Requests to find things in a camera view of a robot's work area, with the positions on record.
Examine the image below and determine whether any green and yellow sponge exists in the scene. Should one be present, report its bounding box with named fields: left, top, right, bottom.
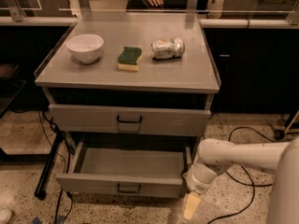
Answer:
left=118, top=47, right=142, bottom=72

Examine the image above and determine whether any black tripod leg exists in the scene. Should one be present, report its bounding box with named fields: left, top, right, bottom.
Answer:
left=35, top=132, right=63, bottom=201

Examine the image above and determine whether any grey top drawer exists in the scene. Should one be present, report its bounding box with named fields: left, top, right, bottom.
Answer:
left=50, top=105, right=210, bottom=136

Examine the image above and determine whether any black floor cable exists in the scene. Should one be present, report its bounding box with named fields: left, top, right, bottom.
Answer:
left=206, top=126, right=277, bottom=224

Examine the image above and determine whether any black wheeled cart base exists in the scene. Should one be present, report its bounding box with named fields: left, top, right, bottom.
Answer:
left=272, top=109, right=299, bottom=142

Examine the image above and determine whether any black cable on left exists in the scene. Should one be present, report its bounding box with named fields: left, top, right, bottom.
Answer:
left=36, top=109, right=74, bottom=224

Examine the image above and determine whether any white ceramic bowl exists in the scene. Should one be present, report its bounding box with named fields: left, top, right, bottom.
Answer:
left=66, top=34, right=104, bottom=63

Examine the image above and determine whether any grey drawer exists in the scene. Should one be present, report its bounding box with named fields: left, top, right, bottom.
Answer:
left=56, top=143, right=191, bottom=198
left=50, top=105, right=210, bottom=136

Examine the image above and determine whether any crushed silver soda can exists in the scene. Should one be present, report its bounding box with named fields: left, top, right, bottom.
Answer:
left=151, top=38, right=185, bottom=60

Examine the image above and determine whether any white shoe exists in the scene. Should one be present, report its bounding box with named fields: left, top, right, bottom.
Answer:
left=0, top=209, right=13, bottom=224

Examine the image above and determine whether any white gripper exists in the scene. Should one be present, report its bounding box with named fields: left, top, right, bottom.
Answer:
left=183, top=160, right=219, bottom=220

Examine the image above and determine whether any white counter rail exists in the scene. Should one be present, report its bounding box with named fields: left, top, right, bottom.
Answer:
left=0, top=17, right=299, bottom=29

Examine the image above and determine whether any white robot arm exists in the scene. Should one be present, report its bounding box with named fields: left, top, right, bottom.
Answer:
left=183, top=138, right=299, bottom=224

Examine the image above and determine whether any grey drawer cabinet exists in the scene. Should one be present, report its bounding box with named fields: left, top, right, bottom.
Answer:
left=36, top=12, right=221, bottom=146

